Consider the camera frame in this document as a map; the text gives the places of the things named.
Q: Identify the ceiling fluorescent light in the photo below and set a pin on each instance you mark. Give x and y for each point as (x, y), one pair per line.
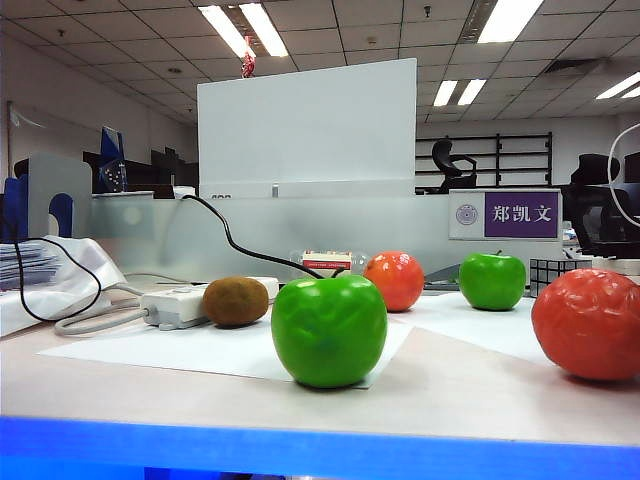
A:
(471, 92)
(225, 30)
(510, 20)
(620, 86)
(265, 30)
(445, 93)

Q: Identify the white plug adapter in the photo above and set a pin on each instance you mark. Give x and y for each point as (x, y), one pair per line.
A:
(184, 192)

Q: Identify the purple white name plate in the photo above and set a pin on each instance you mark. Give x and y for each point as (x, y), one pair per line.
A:
(520, 214)

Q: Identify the white plastic bag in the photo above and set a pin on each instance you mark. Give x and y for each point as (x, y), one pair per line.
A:
(85, 260)

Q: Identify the ceiling air vent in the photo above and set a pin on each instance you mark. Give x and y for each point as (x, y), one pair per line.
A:
(570, 66)

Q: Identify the brown fuzzy kiwi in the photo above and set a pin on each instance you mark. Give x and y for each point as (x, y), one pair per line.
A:
(235, 301)

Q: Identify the black background cabinets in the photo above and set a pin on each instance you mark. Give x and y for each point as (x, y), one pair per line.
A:
(165, 165)

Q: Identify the white partition board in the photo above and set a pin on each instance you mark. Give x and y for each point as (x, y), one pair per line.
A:
(305, 130)

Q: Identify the silver grid puzzle cube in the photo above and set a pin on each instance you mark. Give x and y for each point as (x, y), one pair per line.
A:
(550, 272)

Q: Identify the stack of papers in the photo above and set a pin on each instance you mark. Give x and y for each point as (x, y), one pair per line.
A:
(25, 265)

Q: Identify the red hanging ornament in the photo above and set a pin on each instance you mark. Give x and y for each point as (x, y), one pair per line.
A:
(248, 65)

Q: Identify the blue crystal trophy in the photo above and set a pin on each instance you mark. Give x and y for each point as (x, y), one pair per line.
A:
(111, 150)

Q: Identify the blue file holder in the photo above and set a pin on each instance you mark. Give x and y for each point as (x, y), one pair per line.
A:
(15, 210)

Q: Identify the grey file holder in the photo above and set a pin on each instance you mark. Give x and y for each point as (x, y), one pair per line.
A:
(60, 172)

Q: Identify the orange red plastic fruit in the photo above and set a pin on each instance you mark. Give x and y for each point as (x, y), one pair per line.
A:
(587, 325)
(395, 280)

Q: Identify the blue edge strip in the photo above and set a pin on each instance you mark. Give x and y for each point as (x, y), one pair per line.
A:
(300, 450)

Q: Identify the frosted glass desk divider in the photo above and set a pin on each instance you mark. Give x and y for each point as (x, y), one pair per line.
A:
(350, 225)

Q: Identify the white power strip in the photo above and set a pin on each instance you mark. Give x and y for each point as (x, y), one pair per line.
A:
(170, 302)

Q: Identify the clear bottle red label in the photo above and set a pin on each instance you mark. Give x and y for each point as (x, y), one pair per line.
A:
(325, 262)

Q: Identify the white paper sheet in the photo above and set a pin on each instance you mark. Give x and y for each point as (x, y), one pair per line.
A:
(450, 325)
(175, 350)

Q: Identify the black shelf rack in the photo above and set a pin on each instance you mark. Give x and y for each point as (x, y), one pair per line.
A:
(549, 155)

